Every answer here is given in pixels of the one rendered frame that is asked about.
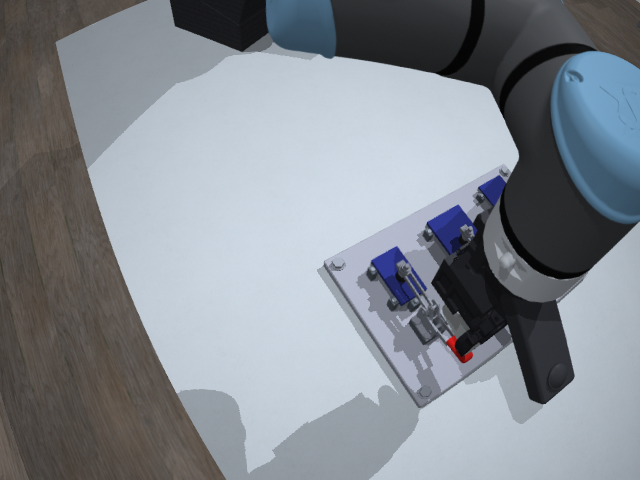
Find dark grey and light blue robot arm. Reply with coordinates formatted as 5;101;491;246
266;0;640;404

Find grey toggle clamp with red handle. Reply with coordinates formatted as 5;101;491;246
396;260;473;363
459;225;474;245

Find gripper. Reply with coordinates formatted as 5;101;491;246
431;205;524;356

